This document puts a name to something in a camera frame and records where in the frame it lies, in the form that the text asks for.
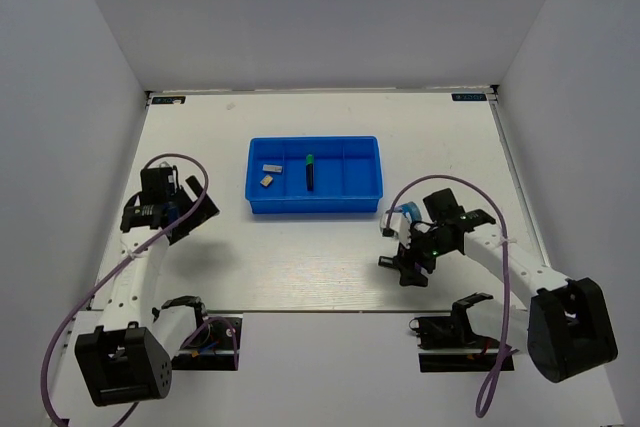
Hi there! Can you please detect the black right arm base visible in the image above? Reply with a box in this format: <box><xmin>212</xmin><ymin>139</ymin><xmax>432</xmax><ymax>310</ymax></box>
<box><xmin>408</xmin><ymin>293</ymin><xmax>500</xmax><ymax>373</ymax></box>

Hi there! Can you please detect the grey white eraser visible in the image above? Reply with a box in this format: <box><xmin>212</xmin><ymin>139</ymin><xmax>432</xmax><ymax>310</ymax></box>
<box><xmin>262</xmin><ymin>164</ymin><xmax>283</xmax><ymax>174</ymax></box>

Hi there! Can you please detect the left table corner label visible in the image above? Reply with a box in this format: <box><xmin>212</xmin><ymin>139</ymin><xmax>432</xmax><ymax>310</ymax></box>
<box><xmin>151</xmin><ymin>96</ymin><xmax>186</xmax><ymax>105</ymax></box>

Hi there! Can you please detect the blue labelled round jar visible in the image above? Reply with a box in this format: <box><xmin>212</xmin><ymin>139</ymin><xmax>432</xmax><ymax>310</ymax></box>
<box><xmin>395</xmin><ymin>201</ymin><xmax>422</xmax><ymax>222</ymax></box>

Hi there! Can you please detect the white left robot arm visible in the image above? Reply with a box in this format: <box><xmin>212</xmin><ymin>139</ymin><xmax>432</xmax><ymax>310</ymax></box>
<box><xmin>74</xmin><ymin>162</ymin><xmax>219</xmax><ymax>407</ymax></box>

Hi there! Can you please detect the blue plastic divided tray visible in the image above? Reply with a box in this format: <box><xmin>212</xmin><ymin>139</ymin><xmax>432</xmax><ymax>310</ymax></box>
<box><xmin>245</xmin><ymin>136</ymin><xmax>384</xmax><ymax>214</ymax></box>

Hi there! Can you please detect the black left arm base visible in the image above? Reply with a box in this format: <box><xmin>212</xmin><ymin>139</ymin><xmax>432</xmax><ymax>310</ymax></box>
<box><xmin>172</xmin><ymin>315</ymin><xmax>243</xmax><ymax>372</ymax></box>

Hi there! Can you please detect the table corner label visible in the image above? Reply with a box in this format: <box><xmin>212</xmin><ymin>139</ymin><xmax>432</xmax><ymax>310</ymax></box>
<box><xmin>151</xmin><ymin>96</ymin><xmax>186</xmax><ymax>105</ymax></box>
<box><xmin>451</xmin><ymin>92</ymin><xmax>487</xmax><ymax>102</ymax></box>

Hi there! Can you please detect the green capped black highlighter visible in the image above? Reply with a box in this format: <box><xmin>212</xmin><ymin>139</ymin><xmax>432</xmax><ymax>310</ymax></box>
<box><xmin>305</xmin><ymin>154</ymin><xmax>315</xmax><ymax>192</ymax></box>

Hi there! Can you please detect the right table corner label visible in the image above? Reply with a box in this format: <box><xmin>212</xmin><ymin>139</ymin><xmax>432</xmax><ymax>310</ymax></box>
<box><xmin>451</xmin><ymin>92</ymin><xmax>487</xmax><ymax>102</ymax></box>

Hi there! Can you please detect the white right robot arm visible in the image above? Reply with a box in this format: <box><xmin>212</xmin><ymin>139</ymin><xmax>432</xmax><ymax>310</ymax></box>
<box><xmin>382</xmin><ymin>189</ymin><xmax>618</xmax><ymax>383</ymax></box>

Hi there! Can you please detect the small tan wooden block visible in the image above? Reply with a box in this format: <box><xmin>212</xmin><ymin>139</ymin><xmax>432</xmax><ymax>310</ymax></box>
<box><xmin>260</xmin><ymin>175</ymin><xmax>274</xmax><ymax>188</ymax></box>

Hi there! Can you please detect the purple capped black highlighter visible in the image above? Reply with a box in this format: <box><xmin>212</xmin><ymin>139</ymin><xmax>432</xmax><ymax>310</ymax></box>
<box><xmin>378</xmin><ymin>256</ymin><xmax>427</xmax><ymax>276</ymax></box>

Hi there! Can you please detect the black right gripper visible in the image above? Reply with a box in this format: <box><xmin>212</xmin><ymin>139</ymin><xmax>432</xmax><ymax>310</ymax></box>
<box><xmin>393</xmin><ymin>223</ymin><xmax>456</xmax><ymax>287</ymax></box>

